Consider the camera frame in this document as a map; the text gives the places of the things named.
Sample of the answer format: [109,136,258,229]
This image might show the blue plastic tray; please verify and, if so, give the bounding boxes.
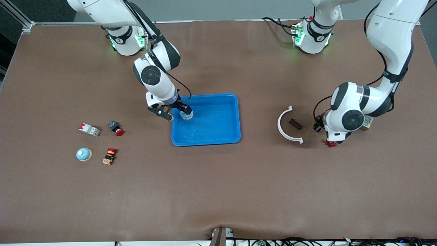
[171,93,241,147]

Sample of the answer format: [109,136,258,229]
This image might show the red emergency stop button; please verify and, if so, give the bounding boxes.
[108,121,125,137]

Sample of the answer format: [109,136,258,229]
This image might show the white red circuit breaker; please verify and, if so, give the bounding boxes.
[78,123,101,137]

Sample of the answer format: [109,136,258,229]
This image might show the white half-ring pipe clamp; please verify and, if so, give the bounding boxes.
[277,105,304,144]

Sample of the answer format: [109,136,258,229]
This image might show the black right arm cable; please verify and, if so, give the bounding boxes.
[121,0,192,103]

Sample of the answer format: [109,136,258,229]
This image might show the black arm base cable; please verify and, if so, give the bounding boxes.
[261,16,297,36]

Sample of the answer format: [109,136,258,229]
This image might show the metal table edge bracket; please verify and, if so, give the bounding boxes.
[209,227,235,246]

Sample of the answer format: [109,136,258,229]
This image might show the red orange selector switch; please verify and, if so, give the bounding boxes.
[102,148,117,165]

